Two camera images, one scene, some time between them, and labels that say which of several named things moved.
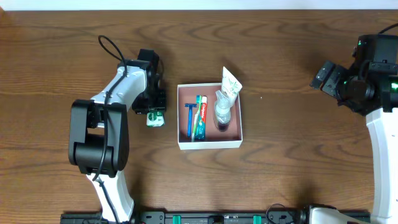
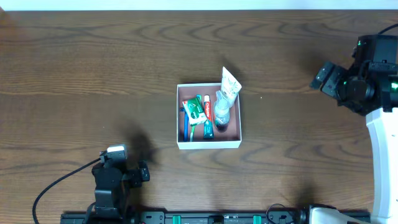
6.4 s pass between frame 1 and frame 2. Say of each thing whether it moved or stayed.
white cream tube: stayed
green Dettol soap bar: moved
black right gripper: stayed
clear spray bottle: stayed
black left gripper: moved
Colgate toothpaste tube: moved
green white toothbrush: stayed
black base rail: stayed
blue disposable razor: moved
